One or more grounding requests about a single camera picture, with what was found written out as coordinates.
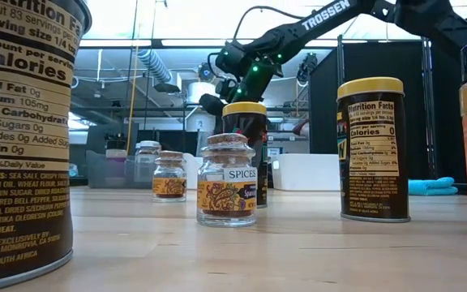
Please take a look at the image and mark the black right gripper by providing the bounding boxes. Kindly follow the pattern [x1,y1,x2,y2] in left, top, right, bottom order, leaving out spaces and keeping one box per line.
[198,76,265,117]

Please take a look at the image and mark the small cork-top glass jar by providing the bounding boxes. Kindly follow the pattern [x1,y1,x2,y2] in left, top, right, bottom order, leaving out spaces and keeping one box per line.
[195,132,258,228]
[152,150,188,203]

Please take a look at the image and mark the white-lid seasoning jar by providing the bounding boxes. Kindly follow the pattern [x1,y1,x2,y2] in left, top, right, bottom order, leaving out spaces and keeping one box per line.
[135,140,163,183]

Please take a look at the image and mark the purple-label dark-lid spice jar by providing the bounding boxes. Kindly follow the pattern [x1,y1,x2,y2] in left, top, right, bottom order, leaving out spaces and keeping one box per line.
[105,148,129,182]

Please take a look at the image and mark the yellow-lid black spice can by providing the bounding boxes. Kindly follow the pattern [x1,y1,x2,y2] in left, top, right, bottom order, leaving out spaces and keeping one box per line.
[221,101,269,210]
[336,76,412,224]
[0,0,93,292]

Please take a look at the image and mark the white plastic bin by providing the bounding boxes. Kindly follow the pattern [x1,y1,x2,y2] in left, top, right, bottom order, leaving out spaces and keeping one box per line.
[271,152,342,191]
[182,152,204,191]

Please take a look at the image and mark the grey translucent plastic bin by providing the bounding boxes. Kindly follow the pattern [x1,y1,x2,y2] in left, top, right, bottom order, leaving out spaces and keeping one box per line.
[86,149,196,190]

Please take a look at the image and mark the black partition panel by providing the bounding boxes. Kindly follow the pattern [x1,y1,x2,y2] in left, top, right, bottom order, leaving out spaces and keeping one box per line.
[309,40,467,182]

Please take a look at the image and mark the silver flexible duct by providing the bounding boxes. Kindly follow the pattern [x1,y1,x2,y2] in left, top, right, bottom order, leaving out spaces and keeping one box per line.
[135,48,174,84]

